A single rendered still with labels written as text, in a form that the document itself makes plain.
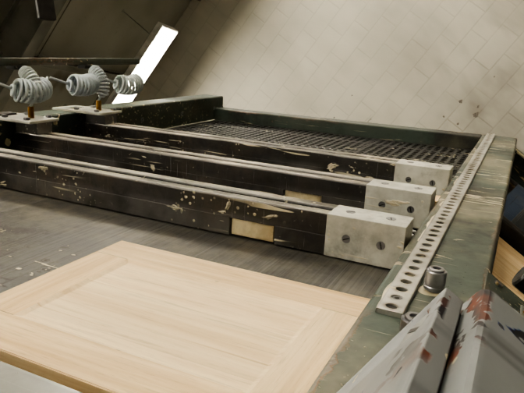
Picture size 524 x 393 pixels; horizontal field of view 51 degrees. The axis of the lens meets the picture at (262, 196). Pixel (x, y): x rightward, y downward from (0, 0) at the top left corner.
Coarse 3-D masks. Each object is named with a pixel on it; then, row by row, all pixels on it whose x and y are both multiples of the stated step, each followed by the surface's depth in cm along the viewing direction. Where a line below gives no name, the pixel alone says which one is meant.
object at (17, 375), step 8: (0, 368) 48; (8, 368) 48; (16, 368) 48; (0, 376) 47; (8, 376) 47; (16, 376) 47; (24, 376) 47; (32, 376) 47; (0, 384) 46; (8, 384) 46; (16, 384) 46; (24, 384) 46; (32, 384) 46; (40, 384) 46; (48, 384) 46; (56, 384) 46; (0, 392) 45; (8, 392) 45; (16, 392) 45; (24, 392) 45; (32, 392) 45; (40, 392) 45; (48, 392) 45; (56, 392) 45; (64, 392) 45; (72, 392) 45; (80, 392) 45
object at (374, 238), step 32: (0, 160) 117; (32, 160) 114; (64, 160) 115; (32, 192) 115; (64, 192) 111; (96, 192) 107; (128, 192) 104; (160, 192) 101; (192, 192) 98; (224, 192) 97; (256, 192) 98; (192, 224) 99; (224, 224) 96; (288, 224) 91; (320, 224) 88; (352, 224) 86; (384, 224) 84; (352, 256) 87; (384, 256) 85
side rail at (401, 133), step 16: (224, 112) 241; (240, 112) 238; (256, 112) 235; (272, 112) 238; (288, 128) 230; (304, 128) 226; (320, 128) 223; (336, 128) 221; (352, 128) 218; (368, 128) 215; (384, 128) 212; (400, 128) 210; (416, 128) 212; (416, 144) 209; (432, 144) 206; (448, 144) 204; (464, 144) 201; (432, 160) 207
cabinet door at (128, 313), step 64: (128, 256) 80; (0, 320) 60; (64, 320) 62; (128, 320) 62; (192, 320) 63; (256, 320) 64; (320, 320) 64; (64, 384) 52; (128, 384) 50; (192, 384) 51; (256, 384) 51
